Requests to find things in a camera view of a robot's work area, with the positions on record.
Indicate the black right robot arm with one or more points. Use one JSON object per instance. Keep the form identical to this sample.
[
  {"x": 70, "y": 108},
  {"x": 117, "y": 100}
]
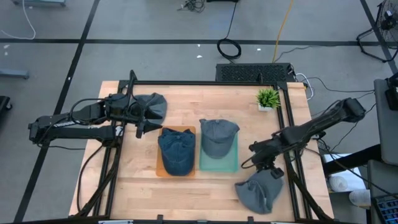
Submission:
[{"x": 317, "y": 126}]

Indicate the blue compartment organiser box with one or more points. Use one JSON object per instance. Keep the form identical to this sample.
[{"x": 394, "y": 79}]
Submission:
[{"x": 388, "y": 211}]

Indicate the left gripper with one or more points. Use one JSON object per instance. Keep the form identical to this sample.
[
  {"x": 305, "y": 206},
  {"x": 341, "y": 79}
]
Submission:
[{"x": 124, "y": 107}]

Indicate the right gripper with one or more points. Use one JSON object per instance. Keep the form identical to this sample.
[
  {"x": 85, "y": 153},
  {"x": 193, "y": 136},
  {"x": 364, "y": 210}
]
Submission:
[{"x": 267, "y": 152}]

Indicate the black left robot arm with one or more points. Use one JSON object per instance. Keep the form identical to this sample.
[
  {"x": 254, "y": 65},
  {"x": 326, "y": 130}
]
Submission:
[{"x": 77, "y": 132}]

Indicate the black metal rig frame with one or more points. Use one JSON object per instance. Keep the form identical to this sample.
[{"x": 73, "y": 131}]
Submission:
[{"x": 202, "y": 83}]

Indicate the blue denim baseball cap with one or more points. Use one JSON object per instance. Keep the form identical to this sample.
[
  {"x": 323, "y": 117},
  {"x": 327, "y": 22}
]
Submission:
[{"x": 177, "y": 155}]

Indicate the teal translucent plastic bin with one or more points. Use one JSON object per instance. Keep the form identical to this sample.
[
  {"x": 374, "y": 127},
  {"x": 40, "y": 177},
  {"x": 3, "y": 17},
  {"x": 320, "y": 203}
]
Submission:
[{"x": 217, "y": 165}]

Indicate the white paper roll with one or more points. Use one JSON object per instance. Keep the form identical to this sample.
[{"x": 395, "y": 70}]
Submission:
[
  {"x": 339, "y": 183},
  {"x": 359, "y": 198}
]

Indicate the grey table foot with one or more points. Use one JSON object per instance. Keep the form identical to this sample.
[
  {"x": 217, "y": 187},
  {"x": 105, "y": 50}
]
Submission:
[
  {"x": 14, "y": 74},
  {"x": 37, "y": 2}
]

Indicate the black floor fan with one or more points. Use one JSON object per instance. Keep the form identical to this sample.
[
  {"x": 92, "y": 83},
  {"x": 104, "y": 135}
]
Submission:
[{"x": 388, "y": 15}]

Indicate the grey baseball cap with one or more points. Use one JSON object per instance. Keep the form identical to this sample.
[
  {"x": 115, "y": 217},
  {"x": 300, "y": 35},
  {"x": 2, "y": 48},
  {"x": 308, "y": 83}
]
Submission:
[
  {"x": 157, "y": 107},
  {"x": 259, "y": 193},
  {"x": 217, "y": 138}
]

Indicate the black perforated computer case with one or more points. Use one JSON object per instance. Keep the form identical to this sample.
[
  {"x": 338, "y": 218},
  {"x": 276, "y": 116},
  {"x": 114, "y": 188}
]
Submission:
[{"x": 255, "y": 73}]

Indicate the small potted green plant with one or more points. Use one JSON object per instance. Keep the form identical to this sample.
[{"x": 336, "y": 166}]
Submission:
[{"x": 267, "y": 99}]

